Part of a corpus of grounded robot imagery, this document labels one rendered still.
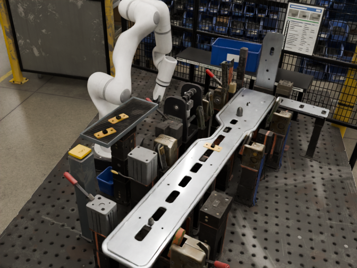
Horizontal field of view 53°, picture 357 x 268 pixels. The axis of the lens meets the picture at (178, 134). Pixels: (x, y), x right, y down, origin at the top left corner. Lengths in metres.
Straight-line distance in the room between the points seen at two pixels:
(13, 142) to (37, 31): 1.31
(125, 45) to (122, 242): 0.92
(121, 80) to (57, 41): 2.54
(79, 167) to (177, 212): 0.39
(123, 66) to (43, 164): 1.72
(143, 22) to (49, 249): 1.07
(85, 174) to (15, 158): 2.04
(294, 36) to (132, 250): 1.69
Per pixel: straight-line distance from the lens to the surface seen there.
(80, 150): 1.38
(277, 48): 2.17
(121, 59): 1.75
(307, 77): 2.43
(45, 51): 4.35
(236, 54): 2.36
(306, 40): 2.41
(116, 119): 1.54
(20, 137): 3.67
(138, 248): 1.24
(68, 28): 4.10
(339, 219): 1.93
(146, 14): 1.73
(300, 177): 2.09
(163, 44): 1.99
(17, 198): 3.01
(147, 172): 1.41
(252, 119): 1.92
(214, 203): 1.35
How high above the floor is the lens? 1.97
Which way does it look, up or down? 34 degrees down
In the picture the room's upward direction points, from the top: 3 degrees clockwise
